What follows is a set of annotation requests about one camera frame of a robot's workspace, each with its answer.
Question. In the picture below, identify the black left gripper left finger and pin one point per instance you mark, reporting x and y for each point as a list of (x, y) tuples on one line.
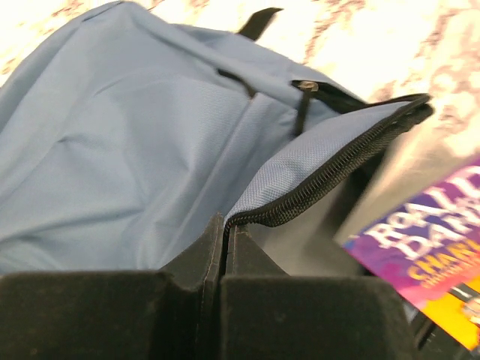
[(162, 314)]

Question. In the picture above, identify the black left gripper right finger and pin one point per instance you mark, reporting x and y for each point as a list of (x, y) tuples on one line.
[(267, 314)]

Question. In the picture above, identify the blue fabric backpack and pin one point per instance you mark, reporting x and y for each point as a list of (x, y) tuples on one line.
[(122, 135)]

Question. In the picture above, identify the purple Roald Dahl book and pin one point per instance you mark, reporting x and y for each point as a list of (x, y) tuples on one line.
[(428, 250)]

